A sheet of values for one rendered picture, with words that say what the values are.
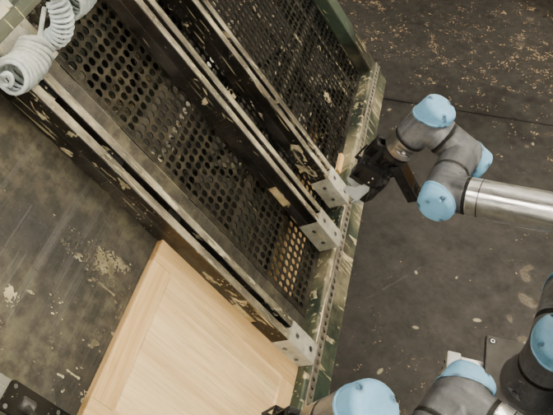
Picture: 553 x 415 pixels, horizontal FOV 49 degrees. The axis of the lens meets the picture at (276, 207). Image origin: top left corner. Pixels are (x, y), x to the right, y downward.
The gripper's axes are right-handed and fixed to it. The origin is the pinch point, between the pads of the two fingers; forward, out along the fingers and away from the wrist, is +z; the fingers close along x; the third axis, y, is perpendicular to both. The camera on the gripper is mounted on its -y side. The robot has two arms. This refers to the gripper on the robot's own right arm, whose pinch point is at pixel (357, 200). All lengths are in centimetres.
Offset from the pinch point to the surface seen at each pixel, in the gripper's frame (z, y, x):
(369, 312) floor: 113, -67, -55
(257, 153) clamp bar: 18.0, 24.8, -14.4
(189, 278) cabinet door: 19.5, 27.1, 29.9
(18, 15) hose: -33, 73, 35
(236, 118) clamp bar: 11.4, 34.6, -15.3
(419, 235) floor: 105, -82, -108
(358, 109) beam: 43, -9, -87
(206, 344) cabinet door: 25.1, 16.6, 39.9
